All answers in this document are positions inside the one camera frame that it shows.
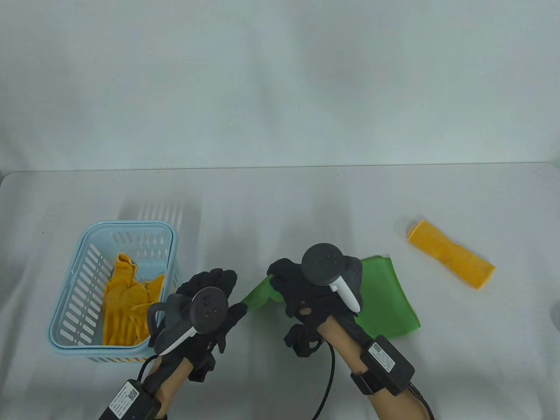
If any green towel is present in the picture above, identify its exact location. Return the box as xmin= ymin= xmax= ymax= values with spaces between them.
xmin=241 ymin=256 xmax=421 ymax=340

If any black wrist strap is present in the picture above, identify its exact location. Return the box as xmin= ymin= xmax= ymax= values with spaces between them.
xmin=350 ymin=370 xmax=383 ymax=396

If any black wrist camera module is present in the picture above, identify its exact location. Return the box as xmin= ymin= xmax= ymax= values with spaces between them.
xmin=284 ymin=323 xmax=325 ymax=357
xmin=190 ymin=352 xmax=217 ymax=383

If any person's left hand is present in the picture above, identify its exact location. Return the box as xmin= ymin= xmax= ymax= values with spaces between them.
xmin=151 ymin=270 xmax=250 ymax=372

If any person's right forearm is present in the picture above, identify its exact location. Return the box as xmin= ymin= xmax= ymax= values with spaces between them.
xmin=317 ymin=316 xmax=431 ymax=420

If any person's right hand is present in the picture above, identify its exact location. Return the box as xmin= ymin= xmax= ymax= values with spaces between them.
xmin=267 ymin=258 xmax=375 ymax=346

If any black wrist sensor box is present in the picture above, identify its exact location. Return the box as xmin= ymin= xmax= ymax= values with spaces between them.
xmin=361 ymin=335 xmax=415 ymax=396
xmin=98 ymin=380 xmax=161 ymax=420

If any yellow square towel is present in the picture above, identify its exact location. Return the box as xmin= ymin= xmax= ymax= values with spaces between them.
xmin=407 ymin=220 xmax=496 ymax=291

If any black cable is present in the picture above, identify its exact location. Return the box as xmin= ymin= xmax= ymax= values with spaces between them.
xmin=138 ymin=355 xmax=159 ymax=382
xmin=407 ymin=381 xmax=435 ymax=420
xmin=311 ymin=343 xmax=336 ymax=420

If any grey white tracker controller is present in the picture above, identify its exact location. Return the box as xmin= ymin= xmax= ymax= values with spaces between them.
xmin=148 ymin=287 xmax=230 ymax=356
xmin=301 ymin=242 xmax=364 ymax=314

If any orange-yellow towel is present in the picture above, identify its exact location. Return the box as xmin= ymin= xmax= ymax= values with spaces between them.
xmin=102 ymin=253 xmax=166 ymax=347

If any light blue plastic basket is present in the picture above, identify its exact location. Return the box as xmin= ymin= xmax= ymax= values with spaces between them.
xmin=47 ymin=220 xmax=180 ymax=364

